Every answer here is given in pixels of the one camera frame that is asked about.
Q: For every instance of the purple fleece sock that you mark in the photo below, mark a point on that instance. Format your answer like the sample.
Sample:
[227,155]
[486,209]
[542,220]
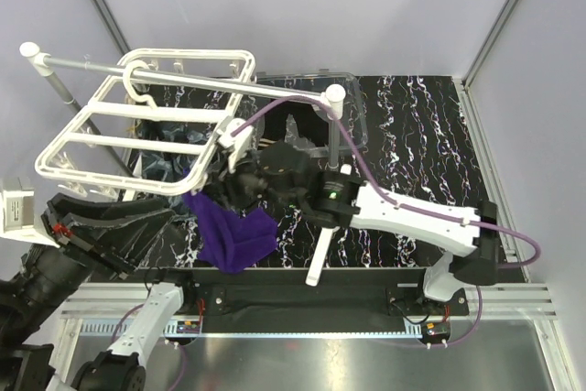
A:
[231,242]

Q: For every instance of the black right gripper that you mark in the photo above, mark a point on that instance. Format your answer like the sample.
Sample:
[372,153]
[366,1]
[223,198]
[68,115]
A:
[223,186]

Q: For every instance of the white clip drying hanger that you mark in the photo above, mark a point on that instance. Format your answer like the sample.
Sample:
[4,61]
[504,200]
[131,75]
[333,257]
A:
[169,103]

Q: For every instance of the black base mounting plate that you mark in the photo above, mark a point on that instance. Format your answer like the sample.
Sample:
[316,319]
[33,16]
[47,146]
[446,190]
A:
[272,301]

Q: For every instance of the clear plastic bin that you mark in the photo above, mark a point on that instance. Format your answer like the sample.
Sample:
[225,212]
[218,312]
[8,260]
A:
[353,118]

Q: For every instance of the black striped sock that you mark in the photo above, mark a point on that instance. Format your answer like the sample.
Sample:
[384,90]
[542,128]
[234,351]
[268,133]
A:
[302,131]

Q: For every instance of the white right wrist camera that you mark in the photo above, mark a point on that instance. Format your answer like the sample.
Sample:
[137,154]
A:
[234,140]

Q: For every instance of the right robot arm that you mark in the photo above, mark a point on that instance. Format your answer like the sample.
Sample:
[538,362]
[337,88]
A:
[412,221]

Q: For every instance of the metal hanging rack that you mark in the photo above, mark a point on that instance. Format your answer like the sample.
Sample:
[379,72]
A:
[225,180]

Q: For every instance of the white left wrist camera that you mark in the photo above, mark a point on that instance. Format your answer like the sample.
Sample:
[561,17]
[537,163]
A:
[18,218]

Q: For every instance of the dark patterned sock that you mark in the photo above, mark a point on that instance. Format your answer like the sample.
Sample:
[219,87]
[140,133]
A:
[169,167]

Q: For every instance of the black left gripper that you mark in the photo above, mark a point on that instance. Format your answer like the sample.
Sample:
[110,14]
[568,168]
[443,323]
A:
[116,231]

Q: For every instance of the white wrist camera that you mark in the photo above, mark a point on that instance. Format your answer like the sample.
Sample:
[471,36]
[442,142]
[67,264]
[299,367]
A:
[234,140]
[18,218]

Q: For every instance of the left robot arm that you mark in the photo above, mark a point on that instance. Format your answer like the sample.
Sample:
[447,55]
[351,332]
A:
[46,279]

